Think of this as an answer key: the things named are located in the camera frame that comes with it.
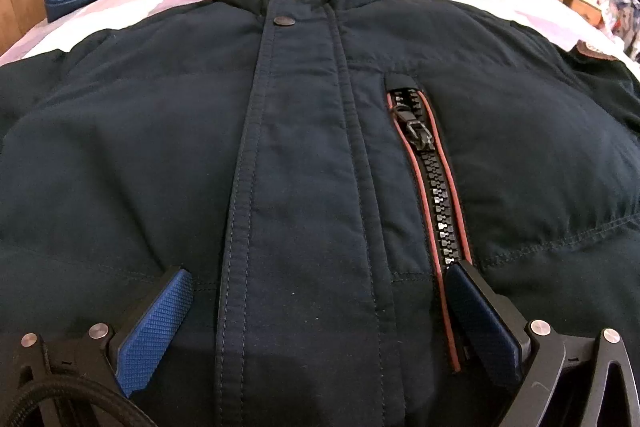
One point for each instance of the navy blue jacket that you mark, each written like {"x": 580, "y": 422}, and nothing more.
{"x": 310, "y": 157}

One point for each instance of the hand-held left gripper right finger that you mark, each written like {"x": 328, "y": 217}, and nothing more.
{"x": 482, "y": 324}

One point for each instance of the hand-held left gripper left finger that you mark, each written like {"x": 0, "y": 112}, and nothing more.
{"x": 150, "y": 332}

